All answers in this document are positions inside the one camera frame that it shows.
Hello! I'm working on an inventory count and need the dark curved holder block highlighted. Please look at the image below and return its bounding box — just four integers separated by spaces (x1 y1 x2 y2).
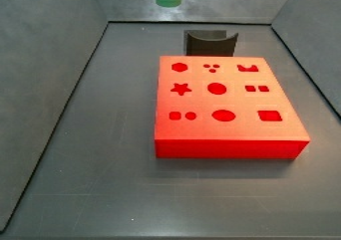
183 30 238 57

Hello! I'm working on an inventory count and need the red shape sorter block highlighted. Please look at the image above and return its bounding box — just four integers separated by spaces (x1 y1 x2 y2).
155 56 311 159

